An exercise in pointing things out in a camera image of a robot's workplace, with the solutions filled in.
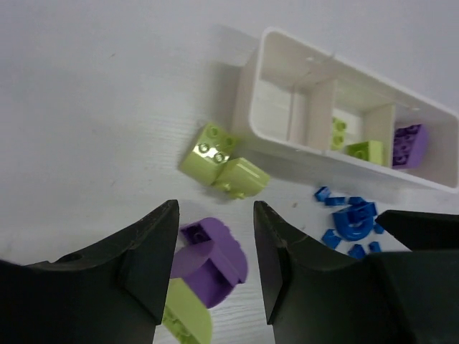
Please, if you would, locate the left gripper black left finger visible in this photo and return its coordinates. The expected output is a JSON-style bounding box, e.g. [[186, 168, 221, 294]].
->
[[1, 200, 179, 343]]

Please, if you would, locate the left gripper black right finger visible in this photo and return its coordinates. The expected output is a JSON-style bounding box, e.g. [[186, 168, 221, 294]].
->
[[253, 201, 458, 343]]

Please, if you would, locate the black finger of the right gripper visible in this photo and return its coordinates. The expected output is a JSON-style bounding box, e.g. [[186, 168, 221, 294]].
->
[[376, 210, 459, 251]]

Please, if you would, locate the lime quarter-round lego brick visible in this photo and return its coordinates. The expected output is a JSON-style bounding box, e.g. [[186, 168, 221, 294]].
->
[[162, 278, 212, 344]]

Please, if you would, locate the purple curved lego brick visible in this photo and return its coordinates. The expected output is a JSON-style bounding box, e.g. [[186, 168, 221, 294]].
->
[[392, 124, 428, 170]]

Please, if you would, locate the purple round lego piece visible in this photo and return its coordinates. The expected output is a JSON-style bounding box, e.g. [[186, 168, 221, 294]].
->
[[170, 217, 248, 309]]

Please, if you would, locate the lime curved lego brick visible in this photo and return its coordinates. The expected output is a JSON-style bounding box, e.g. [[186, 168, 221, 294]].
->
[[179, 123, 238, 186]]

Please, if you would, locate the lime curved lego slope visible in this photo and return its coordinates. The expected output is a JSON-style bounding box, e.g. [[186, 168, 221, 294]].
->
[[212, 158, 270, 199]]

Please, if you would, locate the small blue lego brick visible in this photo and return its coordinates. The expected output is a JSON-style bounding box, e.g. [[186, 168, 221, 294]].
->
[[321, 229, 342, 249], [374, 224, 384, 234], [369, 241, 382, 253], [324, 196, 346, 206], [314, 186, 331, 202], [348, 196, 364, 205], [348, 244, 366, 259]]

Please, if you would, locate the large blue arch lego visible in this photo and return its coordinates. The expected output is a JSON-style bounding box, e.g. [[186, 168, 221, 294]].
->
[[332, 202, 377, 242]]

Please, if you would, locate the white three-compartment tray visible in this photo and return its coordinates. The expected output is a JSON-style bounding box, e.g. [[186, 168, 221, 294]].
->
[[231, 27, 458, 193]]

